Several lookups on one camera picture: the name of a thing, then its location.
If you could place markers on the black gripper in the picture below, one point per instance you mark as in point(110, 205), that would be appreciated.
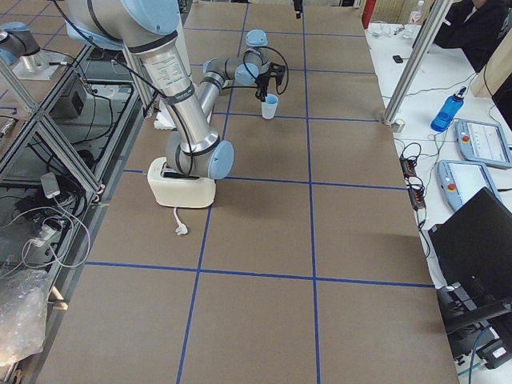
point(262, 81)

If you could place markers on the light blue cup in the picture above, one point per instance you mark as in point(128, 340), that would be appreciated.
point(271, 100)
point(268, 112)

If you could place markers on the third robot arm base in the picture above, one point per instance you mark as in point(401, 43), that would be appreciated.
point(20, 50)

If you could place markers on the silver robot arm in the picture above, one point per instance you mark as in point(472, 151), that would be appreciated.
point(149, 30)

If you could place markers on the white pillar with base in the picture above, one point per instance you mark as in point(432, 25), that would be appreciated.
point(163, 120)

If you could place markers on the blue water bottle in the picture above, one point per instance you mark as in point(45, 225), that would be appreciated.
point(448, 111)

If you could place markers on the cream toaster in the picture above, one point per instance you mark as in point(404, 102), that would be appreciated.
point(173, 190)

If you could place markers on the person in black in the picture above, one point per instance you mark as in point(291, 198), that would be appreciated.
point(473, 27)

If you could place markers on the orange black adapter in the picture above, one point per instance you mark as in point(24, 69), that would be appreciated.
point(415, 186)

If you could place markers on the near teach pendant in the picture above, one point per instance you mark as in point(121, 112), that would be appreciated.
point(461, 180)

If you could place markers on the teach pendant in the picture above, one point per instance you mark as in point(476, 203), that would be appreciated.
point(483, 142)
point(461, 180)

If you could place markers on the far teach pendant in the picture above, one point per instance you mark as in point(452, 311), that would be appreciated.
point(483, 142)

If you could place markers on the black laptop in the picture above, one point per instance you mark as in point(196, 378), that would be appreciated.
point(475, 242)

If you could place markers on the plastic bag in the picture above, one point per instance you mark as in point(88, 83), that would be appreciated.
point(24, 298)

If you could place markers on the aluminium frame post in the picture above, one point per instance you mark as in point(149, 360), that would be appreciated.
point(422, 43)

